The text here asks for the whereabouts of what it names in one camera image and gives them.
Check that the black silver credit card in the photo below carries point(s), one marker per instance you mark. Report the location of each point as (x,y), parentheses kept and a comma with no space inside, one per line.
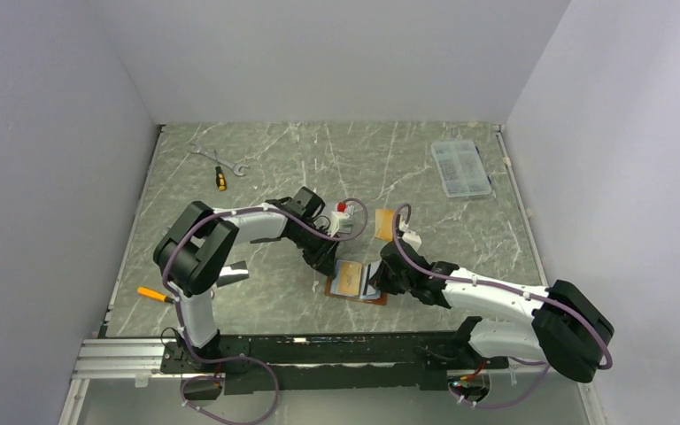
(230,275)

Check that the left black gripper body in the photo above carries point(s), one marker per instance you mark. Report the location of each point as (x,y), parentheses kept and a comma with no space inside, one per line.
(315,247)

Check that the silver open-end wrench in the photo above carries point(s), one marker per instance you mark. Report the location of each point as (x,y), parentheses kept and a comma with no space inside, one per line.
(237,168)

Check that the yellow black screwdriver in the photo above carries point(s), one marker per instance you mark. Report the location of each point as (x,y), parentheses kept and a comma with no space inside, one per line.
(221,182)

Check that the orange handled screwdriver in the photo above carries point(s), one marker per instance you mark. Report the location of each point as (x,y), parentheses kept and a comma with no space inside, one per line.
(153,294)

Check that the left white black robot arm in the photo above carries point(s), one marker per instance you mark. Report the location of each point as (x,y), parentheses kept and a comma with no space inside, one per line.
(194,251)

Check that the brown leather card holder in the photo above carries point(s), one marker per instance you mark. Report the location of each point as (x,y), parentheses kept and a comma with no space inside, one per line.
(369,294)

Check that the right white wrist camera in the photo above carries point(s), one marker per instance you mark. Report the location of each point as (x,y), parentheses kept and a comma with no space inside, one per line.
(409,236)

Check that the orange credit card stack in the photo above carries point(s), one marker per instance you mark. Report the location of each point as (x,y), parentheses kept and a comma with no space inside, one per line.
(384,226)

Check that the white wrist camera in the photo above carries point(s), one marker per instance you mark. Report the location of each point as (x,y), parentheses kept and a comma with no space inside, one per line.
(340,219)
(409,236)

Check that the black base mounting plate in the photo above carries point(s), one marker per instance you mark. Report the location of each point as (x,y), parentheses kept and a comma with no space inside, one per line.
(423,360)

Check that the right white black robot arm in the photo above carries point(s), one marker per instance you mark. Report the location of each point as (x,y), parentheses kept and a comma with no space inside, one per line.
(557,325)

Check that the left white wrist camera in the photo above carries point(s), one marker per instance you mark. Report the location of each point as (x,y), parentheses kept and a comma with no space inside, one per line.
(340,219)

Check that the aluminium rail frame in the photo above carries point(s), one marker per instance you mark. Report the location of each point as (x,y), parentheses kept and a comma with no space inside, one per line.
(117,381)

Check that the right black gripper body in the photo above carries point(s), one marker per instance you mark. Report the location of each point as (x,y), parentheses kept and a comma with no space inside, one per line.
(387,282)

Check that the clear plastic organizer box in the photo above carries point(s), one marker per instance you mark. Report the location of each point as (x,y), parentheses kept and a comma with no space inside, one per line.
(460,168)

